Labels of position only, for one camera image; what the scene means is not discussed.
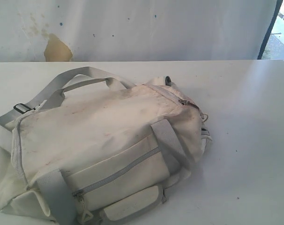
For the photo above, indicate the white canvas backpack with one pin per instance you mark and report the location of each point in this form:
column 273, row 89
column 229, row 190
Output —
column 95, row 149

